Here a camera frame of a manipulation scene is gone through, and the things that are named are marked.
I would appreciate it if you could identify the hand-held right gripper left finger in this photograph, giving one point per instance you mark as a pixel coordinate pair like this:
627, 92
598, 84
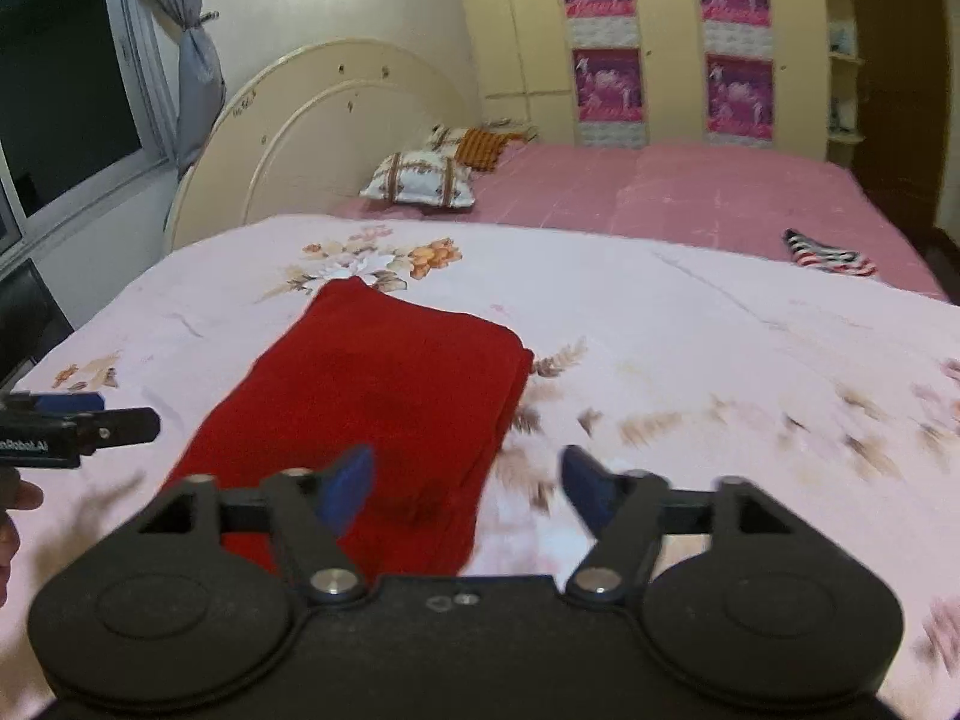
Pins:
346, 484

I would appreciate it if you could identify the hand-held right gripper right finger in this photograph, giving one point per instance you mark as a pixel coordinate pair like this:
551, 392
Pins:
589, 484

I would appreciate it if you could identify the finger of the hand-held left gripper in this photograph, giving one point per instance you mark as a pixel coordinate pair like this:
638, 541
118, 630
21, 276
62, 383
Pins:
71, 402
124, 425

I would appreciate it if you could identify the red knit sweater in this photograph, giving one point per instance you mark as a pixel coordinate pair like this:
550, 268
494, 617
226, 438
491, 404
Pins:
382, 390

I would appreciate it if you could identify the person's left hand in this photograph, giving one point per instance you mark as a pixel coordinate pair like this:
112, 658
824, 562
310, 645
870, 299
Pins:
11, 532

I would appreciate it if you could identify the dark furniture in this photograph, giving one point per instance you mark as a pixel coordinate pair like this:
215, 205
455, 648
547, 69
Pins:
30, 322

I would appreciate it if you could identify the white floral blanket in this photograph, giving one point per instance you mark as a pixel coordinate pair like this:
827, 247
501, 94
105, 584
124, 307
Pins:
712, 360

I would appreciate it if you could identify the pink bed sheet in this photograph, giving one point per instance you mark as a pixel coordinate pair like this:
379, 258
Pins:
675, 187

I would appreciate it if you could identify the glass window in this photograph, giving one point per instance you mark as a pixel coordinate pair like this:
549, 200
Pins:
60, 82

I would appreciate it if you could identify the black white striped cloth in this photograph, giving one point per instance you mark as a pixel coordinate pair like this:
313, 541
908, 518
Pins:
829, 255

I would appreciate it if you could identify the orange striped cushion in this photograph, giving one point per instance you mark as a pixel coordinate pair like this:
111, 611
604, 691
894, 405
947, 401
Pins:
480, 148

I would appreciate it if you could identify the grey curtain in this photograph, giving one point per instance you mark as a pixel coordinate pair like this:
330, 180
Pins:
191, 67

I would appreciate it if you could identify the small white checked pillow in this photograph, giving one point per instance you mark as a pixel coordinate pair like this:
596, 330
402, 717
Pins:
446, 139

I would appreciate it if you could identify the cream curved headboard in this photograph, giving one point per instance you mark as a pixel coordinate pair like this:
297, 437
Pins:
315, 112

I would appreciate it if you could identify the cream wardrobe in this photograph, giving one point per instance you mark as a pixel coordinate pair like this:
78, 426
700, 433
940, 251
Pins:
667, 45

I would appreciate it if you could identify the cream corner shelf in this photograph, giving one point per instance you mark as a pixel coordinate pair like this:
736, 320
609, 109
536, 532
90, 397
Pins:
844, 52

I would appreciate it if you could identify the brown wooden door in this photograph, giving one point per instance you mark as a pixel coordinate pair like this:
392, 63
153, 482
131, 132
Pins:
900, 75

